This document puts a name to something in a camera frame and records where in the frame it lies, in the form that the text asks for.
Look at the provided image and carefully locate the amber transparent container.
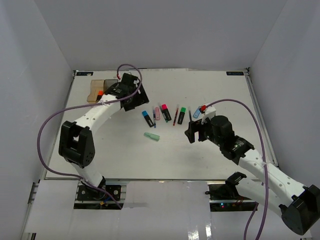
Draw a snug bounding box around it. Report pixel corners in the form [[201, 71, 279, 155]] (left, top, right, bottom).
[[87, 79, 104, 104]]

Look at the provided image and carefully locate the blue cap black highlighter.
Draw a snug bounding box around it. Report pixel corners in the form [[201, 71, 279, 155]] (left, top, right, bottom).
[[142, 110, 154, 128]]

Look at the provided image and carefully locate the blue table label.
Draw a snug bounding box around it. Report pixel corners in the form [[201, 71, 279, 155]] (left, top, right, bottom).
[[76, 71, 94, 77], [226, 71, 244, 76]]

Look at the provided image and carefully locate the right blue table label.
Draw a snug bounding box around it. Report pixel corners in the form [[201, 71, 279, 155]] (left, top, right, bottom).
[[226, 71, 244, 76]]

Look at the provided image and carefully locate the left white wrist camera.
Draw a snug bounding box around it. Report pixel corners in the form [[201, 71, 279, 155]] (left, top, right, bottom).
[[116, 72, 125, 81]]

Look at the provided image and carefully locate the red pen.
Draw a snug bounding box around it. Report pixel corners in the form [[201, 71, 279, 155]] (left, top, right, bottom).
[[172, 104, 180, 126]]

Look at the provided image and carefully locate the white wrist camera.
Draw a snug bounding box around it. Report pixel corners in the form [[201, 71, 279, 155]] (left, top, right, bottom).
[[116, 72, 125, 81], [200, 104, 216, 125]]

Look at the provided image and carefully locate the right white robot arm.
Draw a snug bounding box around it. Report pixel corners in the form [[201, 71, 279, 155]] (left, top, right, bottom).
[[184, 115, 320, 236]]

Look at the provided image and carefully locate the left blue table label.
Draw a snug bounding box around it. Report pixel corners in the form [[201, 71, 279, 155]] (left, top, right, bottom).
[[76, 71, 94, 77]]

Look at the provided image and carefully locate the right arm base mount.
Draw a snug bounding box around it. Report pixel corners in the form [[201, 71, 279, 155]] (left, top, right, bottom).
[[204, 172, 256, 213]]

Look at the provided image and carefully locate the orange cap black highlighter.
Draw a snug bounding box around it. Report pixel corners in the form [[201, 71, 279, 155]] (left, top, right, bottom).
[[96, 90, 104, 102]]

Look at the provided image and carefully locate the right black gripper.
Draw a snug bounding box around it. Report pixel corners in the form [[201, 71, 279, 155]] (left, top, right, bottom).
[[184, 115, 223, 148]]

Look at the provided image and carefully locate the mint green correction tape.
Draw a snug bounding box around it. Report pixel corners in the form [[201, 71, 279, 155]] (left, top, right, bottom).
[[143, 132, 160, 142]]

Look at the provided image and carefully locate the green cap black highlighter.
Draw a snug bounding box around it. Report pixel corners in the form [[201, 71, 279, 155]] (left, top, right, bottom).
[[177, 107, 186, 125]]

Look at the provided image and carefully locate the pink cap black highlighter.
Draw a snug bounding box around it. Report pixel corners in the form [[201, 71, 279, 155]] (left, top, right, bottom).
[[161, 104, 172, 122]]

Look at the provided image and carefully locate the blue pen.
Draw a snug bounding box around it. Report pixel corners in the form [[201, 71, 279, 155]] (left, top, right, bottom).
[[152, 106, 157, 128]]

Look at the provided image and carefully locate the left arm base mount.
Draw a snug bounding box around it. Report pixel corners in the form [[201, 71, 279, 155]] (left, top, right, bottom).
[[73, 183, 126, 210]]

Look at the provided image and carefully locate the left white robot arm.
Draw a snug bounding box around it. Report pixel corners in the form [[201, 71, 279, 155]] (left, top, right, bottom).
[[58, 73, 149, 200]]

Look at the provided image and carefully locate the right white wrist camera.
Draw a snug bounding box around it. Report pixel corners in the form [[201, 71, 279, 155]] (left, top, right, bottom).
[[200, 104, 216, 125]]

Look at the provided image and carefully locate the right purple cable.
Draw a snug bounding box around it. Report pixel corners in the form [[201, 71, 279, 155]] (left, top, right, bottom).
[[203, 99, 270, 240]]

